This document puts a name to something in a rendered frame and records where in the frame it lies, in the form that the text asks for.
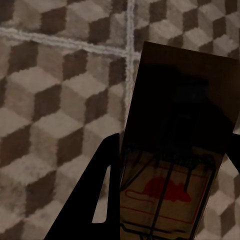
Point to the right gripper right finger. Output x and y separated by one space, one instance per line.
233 150

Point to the mousetrap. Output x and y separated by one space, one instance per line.
184 107

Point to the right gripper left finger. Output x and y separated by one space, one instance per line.
74 221

